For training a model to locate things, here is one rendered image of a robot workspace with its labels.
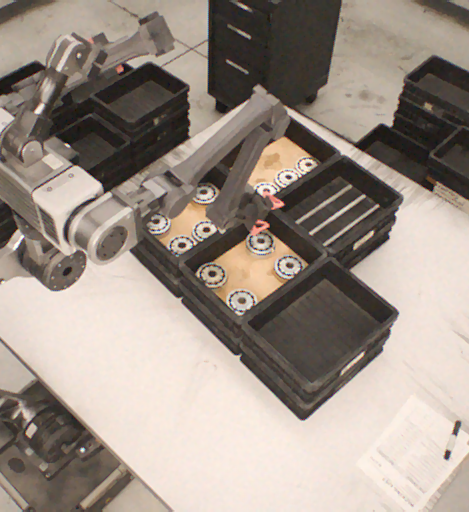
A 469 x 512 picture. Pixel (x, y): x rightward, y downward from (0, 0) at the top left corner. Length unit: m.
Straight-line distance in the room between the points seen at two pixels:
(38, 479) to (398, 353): 1.34
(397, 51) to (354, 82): 0.50
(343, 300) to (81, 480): 1.13
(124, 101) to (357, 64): 1.83
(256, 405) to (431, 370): 0.59
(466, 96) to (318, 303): 1.86
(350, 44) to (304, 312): 2.97
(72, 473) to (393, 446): 1.14
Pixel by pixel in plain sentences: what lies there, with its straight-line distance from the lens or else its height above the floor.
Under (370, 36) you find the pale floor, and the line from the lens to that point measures 4.94.
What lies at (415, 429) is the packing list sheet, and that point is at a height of 0.70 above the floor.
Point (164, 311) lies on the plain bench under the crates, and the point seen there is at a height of 0.70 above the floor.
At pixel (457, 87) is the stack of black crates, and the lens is 3.75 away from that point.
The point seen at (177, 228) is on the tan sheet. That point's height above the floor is 0.83.
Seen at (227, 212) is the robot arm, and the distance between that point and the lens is 1.93.
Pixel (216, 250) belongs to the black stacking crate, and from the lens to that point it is 2.20.
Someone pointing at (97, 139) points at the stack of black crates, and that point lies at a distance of 3.38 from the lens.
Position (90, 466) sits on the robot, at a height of 0.24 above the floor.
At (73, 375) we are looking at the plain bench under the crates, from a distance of 2.18.
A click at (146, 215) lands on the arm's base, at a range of 1.52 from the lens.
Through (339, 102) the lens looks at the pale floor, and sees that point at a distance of 4.28.
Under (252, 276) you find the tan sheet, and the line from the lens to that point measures 2.20.
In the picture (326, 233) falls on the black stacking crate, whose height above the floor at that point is 0.83.
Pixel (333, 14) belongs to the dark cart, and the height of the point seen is 0.62.
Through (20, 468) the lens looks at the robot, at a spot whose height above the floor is 0.24.
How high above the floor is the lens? 2.58
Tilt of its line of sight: 51 degrees down
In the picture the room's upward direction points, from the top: 3 degrees clockwise
